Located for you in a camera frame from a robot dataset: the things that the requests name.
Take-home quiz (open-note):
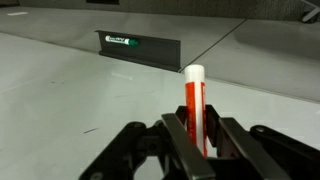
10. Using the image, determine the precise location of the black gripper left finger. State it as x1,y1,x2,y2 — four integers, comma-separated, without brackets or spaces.
78,104,216,180

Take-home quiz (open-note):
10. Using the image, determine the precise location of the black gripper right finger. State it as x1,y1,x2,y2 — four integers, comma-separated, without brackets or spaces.
205,104,320,180

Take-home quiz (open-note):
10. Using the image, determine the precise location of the red and white marker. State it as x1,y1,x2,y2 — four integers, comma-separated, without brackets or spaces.
183,63,210,158

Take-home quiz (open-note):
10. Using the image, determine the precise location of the black marker tray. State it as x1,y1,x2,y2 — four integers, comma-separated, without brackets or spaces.
94,29,182,73

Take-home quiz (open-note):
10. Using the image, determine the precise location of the large white whiteboard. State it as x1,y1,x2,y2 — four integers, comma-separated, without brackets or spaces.
0,31,320,180

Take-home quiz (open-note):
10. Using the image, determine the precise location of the green and white marker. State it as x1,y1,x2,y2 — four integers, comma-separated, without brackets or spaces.
104,34,140,47

